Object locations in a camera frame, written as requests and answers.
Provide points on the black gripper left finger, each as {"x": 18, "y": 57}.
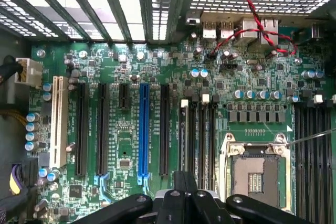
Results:
{"x": 168, "y": 208}

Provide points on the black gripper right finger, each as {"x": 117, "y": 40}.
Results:
{"x": 204, "y": 208}

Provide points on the black RAM slot white latches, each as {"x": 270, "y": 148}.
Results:
{"x": 184, "y": 102}
{"x": 204, "y": 140}
{"x": 297, "y": 155}
{"x": 316, "y": 155}

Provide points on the CPU socket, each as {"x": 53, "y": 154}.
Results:
{"x": 254, "y": 176}

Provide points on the long black expansion slot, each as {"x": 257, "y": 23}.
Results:
{"x": 164, "y": 129}
{"x": 103, "y": 129}
{"x": 82, "y": 129}

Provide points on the blue expansion slot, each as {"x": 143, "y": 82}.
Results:
{"x": 143, "y": 129}

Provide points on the green motherboard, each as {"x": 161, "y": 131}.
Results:
{"x": 126, "y": 129}

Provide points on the short black expansion slot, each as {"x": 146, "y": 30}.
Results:
{"x": 124, "y": 95}

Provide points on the thin metal locking lever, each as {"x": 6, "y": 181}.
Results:
{"x": 309, "y": 138}

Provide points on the white expansion slot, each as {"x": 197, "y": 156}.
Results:
{"x": 60, "y": 121}

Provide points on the black board power connector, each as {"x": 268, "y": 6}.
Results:
{"x": 31, "y": 172}

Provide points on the silver USB port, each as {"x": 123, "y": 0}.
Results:
{"x": 227, "y": 30}
{"x": 210, "y": 31}

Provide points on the silver stacked port block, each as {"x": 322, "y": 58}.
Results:
{"x": 271, "y": 33}
{"x": 246, "y": 35}

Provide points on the white power connector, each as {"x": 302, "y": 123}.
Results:
{"x": 29, "y": 73}

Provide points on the perforated metal slot cover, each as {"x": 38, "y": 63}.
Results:
{"x": 160, "y": 11}

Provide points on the grey audio jack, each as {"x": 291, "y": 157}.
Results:
{"x": 316, "y": 30}

